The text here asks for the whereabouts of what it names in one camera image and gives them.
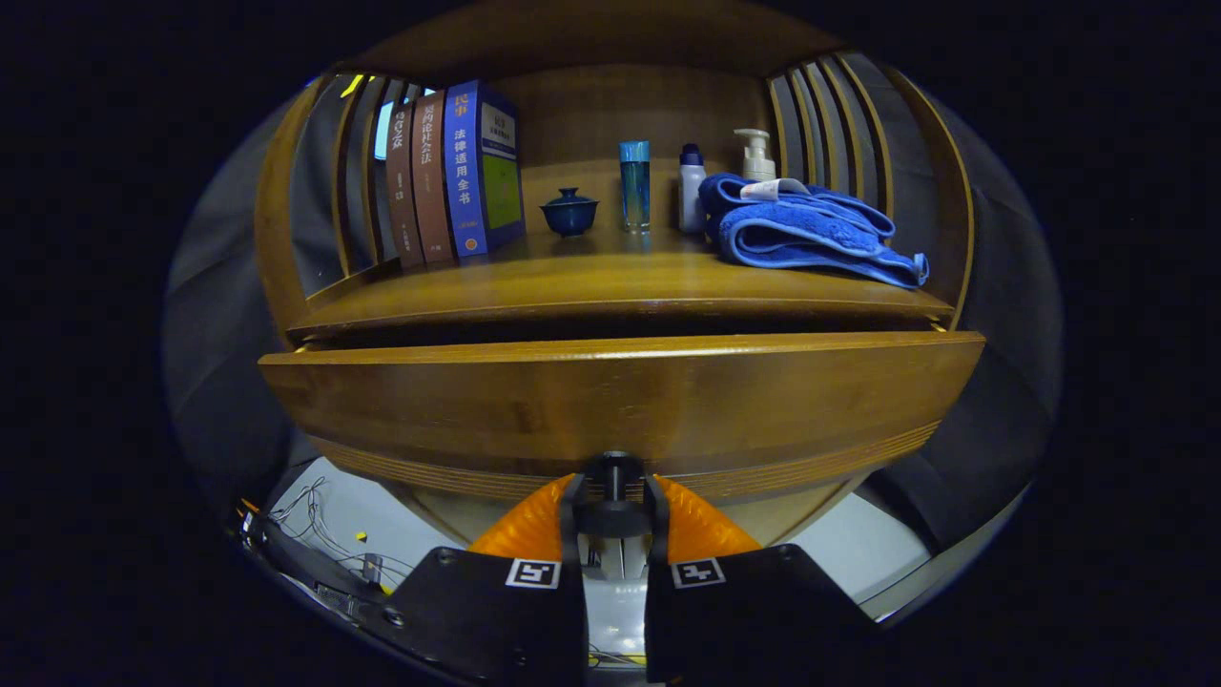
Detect dark brown book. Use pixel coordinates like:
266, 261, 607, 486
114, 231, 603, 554
384, 98, 425, 270

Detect wooden cabinet with shelf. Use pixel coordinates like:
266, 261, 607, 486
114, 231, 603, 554
253, 5, 979, 550

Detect wooden drawer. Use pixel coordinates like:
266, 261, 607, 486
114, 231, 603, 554
258, 331, 986, 502

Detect folded blue towel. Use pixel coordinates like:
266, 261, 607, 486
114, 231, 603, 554
698, 173, 930, 290

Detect thin floor cables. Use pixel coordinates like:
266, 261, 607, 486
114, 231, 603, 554
272, 477, 411, 593

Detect small white blue-capped bottle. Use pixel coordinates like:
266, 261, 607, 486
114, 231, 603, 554
678, 143, 709, 235

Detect blue lidded teacup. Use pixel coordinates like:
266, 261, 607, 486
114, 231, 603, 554
540, 187, 601, 238

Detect blue glass bottle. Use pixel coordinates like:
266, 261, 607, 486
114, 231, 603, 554
619, 140, 652, 234

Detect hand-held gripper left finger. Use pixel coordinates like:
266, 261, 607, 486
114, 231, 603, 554
386, 474, 590, 687

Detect black drawer knob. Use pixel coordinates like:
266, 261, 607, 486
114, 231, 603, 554
572, 451, 659, 538

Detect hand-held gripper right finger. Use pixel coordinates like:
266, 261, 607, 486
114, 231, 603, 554
644, 474, 883, 686

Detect thick blue book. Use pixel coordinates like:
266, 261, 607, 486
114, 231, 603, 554
443, 79, 526, 259

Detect white pump bottle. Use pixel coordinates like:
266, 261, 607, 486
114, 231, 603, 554
733, 128, 778, 182

